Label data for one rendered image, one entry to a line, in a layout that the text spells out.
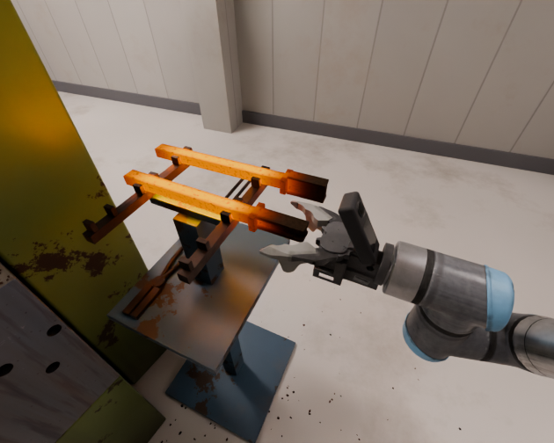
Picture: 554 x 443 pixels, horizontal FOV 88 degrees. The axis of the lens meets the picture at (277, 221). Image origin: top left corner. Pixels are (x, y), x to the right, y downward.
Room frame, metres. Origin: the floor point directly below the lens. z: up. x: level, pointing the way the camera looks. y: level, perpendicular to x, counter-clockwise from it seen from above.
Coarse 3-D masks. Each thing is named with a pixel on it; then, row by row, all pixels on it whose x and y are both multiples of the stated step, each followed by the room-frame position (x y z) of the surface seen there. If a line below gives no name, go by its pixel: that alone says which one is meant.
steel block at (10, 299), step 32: (0, 288) 0.25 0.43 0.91; (0, 320) 0.23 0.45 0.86; (32, 352) 0.22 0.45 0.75; (64, 352) 0.24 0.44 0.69; (96, 352) 0.29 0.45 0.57; (0, 384) 0.17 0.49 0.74; (32, 384) 0.18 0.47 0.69; (64, 384) 0.21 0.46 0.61; (96, 384) 0.23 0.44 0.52; (0, 416) 0.13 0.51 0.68; (32, 416) 0.15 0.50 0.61; (64, 416) 0.17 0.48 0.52
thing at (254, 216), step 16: (128, 176) 0.50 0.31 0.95; (144, 176) 0.50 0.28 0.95; (160, 192) 0.47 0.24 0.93; (176, 192) 0.45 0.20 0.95; (192, 192) 0.45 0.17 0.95; (208, 192) 0.45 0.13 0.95; (208, 208) 0.42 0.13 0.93; (224, 208) 0.40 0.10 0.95; (240, 208) 0.40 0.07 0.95; (256, 208) 0.39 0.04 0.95; (256, 224) 0.37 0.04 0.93; (272, 224) 0.37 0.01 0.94; (288, 224) 0.35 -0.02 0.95; (304, 224) 0.35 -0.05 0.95
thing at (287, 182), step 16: (192, 160) 0.58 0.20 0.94; (208, 160) 0.57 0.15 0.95; (224, 160) 0.57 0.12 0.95; (240, 176) 0.53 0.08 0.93; (256, 176) 0.51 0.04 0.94; (272, 176) 0.50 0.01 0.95; (288, 176) 0.49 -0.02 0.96; (304, 176) 0.49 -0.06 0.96; (288, 192) 0.48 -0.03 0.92; (304, 192) 0.48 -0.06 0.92; (320, 192) 0.46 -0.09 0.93
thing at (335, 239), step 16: (336, 224) 0.36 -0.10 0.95; (320, 240) 0.32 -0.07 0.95; (336, 240) 0.32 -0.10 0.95; (352, 256) 0.30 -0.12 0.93; (384, 256) 0.28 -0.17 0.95; (320, 272) 0.31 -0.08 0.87; (336, 272) 0.29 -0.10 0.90; (352, 272) 0.30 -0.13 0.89; (368, 272) 0.29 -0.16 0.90; (384, 272) 0.27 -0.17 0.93
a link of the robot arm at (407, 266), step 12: (396, 252) 0.29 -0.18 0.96; (408, 252) 0.28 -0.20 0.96; (420, 252) 0.28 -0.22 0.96; (396, 264) 0.27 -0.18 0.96; (408, 264) 0.26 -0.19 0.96; (420, 264) 0.26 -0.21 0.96; (396, 276) 0.25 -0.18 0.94; (408, 276) 0.25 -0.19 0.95; (420, 276) 0.25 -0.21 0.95; (384, 288) 0.25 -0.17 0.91; (396, 288) 0.24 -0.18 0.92; (408, 288) 0.24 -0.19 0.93; (408, 300) 0.24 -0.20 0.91
